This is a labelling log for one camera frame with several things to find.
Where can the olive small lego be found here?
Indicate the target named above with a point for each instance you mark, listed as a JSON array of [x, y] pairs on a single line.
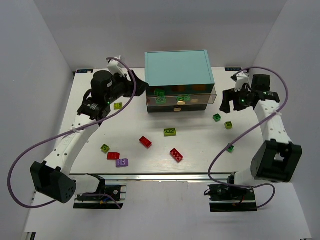
[[105, 148]]

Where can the transparent drawer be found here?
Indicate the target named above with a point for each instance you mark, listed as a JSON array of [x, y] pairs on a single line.
[[195, 99]]

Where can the red sloped lego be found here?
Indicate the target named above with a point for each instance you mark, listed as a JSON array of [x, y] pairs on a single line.
[[113, 156]]

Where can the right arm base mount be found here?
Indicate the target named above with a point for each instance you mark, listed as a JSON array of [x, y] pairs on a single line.
[[227, 199]]

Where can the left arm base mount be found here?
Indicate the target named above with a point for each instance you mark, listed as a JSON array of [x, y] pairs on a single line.
[[105, 195]]

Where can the lime long lego centre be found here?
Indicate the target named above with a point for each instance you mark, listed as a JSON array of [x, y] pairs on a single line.
[[169, 132]]

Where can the green long lego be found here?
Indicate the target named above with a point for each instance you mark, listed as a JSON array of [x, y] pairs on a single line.
[[183, 99]]

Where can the right blue label sticker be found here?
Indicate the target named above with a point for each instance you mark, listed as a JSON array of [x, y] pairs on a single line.
[[232, 69]]

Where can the purple sloped lego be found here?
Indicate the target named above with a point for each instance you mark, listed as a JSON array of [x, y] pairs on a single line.
[[123, 162]]

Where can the lime lego near left arm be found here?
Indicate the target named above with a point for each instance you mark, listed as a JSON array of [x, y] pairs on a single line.
[[117, 106]]

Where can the teal drawer cabinet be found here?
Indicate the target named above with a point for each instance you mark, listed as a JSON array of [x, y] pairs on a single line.
[[177, 73]]

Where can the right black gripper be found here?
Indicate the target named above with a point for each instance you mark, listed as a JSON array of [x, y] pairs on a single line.
[[233, 97]]

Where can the dark green lego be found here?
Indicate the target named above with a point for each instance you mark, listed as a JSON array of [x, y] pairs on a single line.
[[159, 93]]

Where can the lime small lego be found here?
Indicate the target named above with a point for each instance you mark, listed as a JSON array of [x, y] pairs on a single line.
[[228, 125]]

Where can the red lego centre right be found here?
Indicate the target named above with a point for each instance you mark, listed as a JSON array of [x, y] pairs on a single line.
[[176, 155]]

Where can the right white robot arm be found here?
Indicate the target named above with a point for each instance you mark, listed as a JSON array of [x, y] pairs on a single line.
[[277, 158]]

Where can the blue label sticker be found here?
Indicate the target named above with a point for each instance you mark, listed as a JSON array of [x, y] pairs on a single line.
[[84, 71], [232, 69]]

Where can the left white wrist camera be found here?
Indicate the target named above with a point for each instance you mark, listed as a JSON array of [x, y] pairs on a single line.
[[115, 67]]

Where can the red lego centre left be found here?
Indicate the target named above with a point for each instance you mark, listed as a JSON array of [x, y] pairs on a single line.
[[145, 142]]

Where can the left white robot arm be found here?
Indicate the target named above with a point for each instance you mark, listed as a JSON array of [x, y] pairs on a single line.
[[51, 176]]

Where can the left blue label sticker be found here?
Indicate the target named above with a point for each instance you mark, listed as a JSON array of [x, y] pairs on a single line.
[[84, 71]]

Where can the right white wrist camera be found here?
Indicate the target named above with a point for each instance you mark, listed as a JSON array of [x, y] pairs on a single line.
[[240, 80]]

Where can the green small lego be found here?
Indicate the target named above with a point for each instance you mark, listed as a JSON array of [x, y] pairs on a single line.
[[230, 148], [216, 117]]

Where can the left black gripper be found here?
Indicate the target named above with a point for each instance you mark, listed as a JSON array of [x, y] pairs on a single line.
[[130, 83]]

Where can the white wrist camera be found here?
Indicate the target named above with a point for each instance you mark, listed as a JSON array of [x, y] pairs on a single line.
[[240, 80], [115, 67]]

